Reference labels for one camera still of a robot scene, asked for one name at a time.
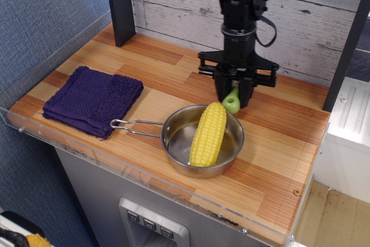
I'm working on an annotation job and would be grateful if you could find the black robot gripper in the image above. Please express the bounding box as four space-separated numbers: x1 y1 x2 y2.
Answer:
198 32 279 108

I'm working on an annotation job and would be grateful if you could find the grey spatula with green handle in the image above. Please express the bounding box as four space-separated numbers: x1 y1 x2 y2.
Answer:
222 86 241 114

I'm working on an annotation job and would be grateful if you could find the stainless steel pot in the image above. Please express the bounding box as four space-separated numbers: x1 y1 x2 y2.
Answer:
110 105 245 178

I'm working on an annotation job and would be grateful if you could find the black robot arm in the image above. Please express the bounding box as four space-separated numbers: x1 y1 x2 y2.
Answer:
198 0 279 108

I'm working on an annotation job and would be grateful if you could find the yellow toy corn cob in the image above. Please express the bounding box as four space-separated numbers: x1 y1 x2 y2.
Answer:
190 102 227 167

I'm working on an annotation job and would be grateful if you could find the white ribbed side surface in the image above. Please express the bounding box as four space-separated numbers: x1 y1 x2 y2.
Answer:
328 77 369 146

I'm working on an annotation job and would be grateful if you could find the purple folded cloth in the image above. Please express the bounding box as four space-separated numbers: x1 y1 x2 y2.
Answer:
43 66 144 139

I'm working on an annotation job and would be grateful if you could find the silver dispenser button panel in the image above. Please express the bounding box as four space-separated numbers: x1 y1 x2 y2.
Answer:
119 197 190 246

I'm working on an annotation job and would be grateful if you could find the grey toy fridge cabinet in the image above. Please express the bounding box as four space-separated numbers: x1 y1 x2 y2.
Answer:
56 149 264 246

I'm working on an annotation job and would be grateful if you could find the clear acrylic edge guard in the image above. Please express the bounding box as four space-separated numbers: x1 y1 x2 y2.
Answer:
1 26 329 246

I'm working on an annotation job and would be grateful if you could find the yellow object bottom corner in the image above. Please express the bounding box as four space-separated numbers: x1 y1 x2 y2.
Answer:
26 234 52 247

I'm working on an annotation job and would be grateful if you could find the dark right upright post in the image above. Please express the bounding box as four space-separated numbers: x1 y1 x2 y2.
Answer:
322 0 369 112

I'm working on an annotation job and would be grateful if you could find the dark upright post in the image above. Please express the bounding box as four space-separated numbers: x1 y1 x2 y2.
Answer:
109 0 136 47
322 0 369 112

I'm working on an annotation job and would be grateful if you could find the dark left upright post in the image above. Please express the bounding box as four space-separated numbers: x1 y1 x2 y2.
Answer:
109 0 136 47

